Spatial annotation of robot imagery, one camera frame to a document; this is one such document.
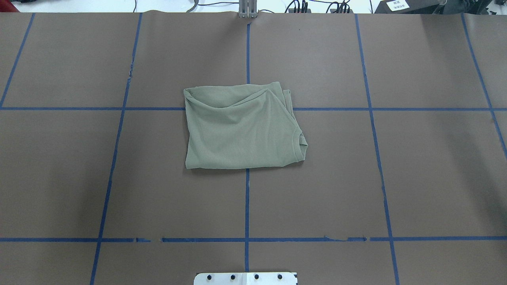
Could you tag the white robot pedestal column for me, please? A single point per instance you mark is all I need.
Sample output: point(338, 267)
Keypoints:
point(246, 278)

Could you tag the olive green long-sleeve shirt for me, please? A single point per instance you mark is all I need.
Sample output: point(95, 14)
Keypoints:
point(242, 126)

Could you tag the black box with label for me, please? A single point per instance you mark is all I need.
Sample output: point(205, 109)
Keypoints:
point(408, 6)

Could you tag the aluminium frame post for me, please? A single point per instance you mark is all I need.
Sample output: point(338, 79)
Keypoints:
point(247, 9)

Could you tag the brown paper table cover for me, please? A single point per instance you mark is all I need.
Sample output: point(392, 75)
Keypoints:
point(404, 180)

